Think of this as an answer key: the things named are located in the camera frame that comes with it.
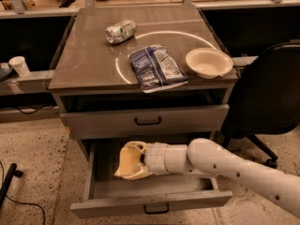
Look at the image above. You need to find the closed grey top drawer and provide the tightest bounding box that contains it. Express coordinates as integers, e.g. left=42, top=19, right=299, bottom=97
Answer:
left=61, top=104, right=229, bottom=140

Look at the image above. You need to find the crushed silver soda can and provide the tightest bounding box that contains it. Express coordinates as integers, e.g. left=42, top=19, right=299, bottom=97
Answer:
left=105, top=20, right=137, bottom=44

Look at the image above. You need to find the open grey middle drawer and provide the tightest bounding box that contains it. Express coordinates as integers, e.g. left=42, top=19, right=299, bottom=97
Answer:
left=70, top=137, right=233, bottom=218

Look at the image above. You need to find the white paper cup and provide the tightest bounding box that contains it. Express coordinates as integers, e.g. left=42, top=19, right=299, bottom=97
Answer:
left=8, top=56, right=30, bottom=77

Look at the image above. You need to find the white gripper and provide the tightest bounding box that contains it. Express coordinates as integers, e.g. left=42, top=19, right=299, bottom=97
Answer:
left=114, top=141, right=194, bottom=180

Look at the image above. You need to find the black stand on floor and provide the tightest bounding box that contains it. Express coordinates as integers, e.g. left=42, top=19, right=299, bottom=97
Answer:
left=0, top=163, right=23, bottom=208

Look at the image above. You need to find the white bowl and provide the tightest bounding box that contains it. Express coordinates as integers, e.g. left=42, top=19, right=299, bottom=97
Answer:
left=186, top=48, right=233, bottom=79

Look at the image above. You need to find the blue chip bag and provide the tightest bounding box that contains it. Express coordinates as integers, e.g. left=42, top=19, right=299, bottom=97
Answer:
left=128, top=45, right=188, bottom=93

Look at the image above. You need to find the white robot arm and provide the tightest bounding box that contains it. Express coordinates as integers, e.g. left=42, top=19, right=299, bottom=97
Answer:
left=114, top=138, right=300, bottom=218

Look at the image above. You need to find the grey drawer cabinet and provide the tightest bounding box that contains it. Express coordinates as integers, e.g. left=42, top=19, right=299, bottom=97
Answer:
left=47, top=4, right=239, bottom=161

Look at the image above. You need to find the black drawer handle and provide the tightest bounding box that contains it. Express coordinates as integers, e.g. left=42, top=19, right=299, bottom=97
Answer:
left=143, top=202, right=170, bottom=215
left=134, top=116, right=162, bottom=126

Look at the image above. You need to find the yellow sponge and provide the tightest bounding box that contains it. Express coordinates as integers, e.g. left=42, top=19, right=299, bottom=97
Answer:
left=119, top=147, right=142, bottom=173

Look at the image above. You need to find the black floor cable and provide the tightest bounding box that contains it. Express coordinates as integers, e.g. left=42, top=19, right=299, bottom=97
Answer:
left=0, top=161, right=47, bottom=225

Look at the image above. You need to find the black top drawer handle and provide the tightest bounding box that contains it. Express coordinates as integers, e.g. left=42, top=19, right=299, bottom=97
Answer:
left=134, top=116, right=162, bottom=126

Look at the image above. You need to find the black middle drawer handle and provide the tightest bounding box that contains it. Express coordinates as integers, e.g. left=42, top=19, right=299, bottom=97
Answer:
left=143, top=202, right=170, bottom=215

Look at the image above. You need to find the black office chair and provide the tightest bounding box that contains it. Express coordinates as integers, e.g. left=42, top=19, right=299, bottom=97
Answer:
left=221, top=42, right=300, bottom=168

